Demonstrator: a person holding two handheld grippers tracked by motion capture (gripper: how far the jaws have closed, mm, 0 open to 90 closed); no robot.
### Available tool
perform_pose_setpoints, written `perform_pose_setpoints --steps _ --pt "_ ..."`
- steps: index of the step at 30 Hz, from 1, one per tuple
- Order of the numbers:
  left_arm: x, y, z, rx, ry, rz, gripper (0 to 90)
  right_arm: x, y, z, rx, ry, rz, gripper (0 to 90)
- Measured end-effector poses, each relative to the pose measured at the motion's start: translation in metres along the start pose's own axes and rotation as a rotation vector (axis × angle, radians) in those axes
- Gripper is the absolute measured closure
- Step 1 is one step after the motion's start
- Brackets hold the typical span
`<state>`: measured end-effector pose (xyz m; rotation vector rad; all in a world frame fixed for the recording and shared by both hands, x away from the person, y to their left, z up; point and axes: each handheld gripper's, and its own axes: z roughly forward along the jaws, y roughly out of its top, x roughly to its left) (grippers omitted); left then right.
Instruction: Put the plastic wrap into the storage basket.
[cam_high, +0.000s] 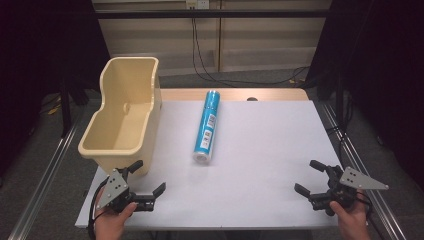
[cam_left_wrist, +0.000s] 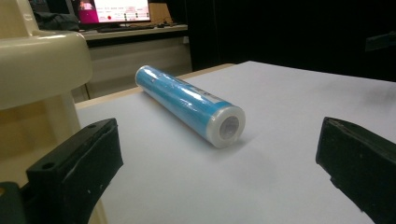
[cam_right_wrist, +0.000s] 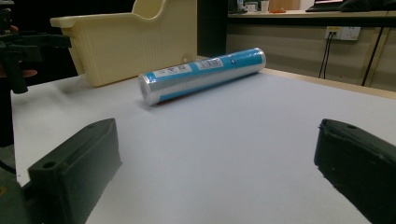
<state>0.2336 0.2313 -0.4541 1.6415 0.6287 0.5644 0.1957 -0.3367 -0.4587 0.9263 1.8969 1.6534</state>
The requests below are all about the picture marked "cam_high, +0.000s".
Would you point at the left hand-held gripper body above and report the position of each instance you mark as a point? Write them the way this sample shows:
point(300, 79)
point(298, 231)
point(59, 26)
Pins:
point(115, 191)

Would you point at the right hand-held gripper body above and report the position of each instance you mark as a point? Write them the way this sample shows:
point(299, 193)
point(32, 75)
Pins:
point(343, 188)

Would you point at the beige plastic bin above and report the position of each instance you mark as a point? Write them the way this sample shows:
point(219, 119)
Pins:
point(128, 86)

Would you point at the blue cylindrical roll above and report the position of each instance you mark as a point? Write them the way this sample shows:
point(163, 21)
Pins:
point(208, 123)

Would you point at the person's left hand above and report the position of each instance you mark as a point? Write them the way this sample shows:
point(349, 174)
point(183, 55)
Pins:
point(110, 221)

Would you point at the person's right hand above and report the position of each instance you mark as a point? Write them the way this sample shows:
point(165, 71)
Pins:
point(350, 218)

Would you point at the white table mat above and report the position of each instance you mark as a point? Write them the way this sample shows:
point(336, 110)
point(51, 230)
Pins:
point(263, 153)

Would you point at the black metal stand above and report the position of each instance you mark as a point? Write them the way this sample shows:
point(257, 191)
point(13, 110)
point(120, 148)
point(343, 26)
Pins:
point(65, 110)

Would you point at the black curtain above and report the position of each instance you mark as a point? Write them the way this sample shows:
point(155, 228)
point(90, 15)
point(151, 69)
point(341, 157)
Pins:
point(383, 66)
point(40, 50)

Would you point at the black horizontal bar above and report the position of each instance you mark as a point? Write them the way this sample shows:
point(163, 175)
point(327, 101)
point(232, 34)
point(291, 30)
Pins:
point(233, 13)

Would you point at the aluminium floor rail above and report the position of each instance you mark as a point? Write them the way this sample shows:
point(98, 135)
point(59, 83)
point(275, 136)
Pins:
point(43, 180)
point(363, 173)

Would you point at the white wall socket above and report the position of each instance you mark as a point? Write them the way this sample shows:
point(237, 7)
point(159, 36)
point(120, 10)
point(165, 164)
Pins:
point(197, 4)

